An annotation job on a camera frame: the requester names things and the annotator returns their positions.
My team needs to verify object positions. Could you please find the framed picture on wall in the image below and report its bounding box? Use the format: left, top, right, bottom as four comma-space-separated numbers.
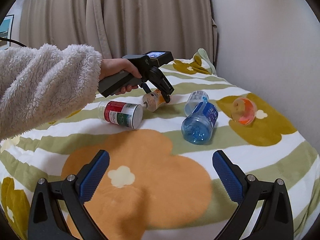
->
0, 15, 14, 50

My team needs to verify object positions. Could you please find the person's left hand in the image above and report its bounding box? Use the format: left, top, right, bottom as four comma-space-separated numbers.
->
99, 59, 142, 81

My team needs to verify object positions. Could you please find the floral striped blanket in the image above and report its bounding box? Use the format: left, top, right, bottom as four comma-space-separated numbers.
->
1, 55, 319, 239

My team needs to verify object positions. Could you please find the blue plastic bottle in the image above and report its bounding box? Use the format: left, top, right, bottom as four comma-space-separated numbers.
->
181, 101, 219, 145

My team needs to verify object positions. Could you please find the orange cartoon label bottle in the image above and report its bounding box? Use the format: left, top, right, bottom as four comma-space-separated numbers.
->
143, 89, 167, 112

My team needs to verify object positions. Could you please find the orange clear plastic cup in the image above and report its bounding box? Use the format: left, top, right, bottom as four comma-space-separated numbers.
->
231, 97, 257, 126

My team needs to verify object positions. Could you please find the red green label bottle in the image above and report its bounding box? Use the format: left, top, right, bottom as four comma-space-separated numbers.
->
98, 101, 143, 129

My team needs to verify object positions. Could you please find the beige curtain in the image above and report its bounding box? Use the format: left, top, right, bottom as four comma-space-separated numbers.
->
20, 0, 216, 60

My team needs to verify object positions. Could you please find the fluffy white sleeve forearm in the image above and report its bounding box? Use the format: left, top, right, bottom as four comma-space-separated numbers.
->
1, 44, 102, 139

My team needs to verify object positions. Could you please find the black cable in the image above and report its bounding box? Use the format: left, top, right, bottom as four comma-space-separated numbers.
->
0, 37, 27, 48

